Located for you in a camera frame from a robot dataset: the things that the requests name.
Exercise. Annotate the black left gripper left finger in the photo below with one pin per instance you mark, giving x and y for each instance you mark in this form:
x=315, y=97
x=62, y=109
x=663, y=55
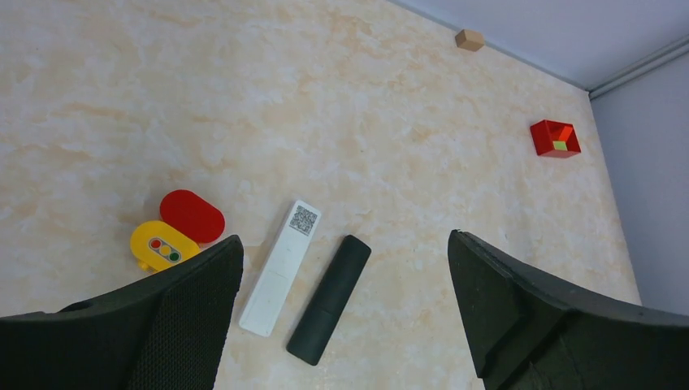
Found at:
x=166, y=331

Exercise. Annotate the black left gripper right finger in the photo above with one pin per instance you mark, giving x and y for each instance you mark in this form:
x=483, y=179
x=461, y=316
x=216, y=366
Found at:
x=528, y=329

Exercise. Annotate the black remote control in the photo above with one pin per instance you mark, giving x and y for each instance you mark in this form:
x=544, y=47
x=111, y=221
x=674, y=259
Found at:
x=321, y=315

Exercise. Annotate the white remote control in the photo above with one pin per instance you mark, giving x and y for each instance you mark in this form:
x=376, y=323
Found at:
x=270, y=292

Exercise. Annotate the yellow traffic light toy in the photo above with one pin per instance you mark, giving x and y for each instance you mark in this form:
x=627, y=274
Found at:
x=157, y=246

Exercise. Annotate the red oval toy block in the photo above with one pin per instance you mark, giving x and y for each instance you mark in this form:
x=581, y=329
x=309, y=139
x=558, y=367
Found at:
x=192, y=215

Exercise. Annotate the red plastic bin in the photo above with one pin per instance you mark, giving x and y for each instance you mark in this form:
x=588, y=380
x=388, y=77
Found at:
x=554, y=139

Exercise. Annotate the small wooden block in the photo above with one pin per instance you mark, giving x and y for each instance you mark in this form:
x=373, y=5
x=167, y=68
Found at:
x=470, y=40

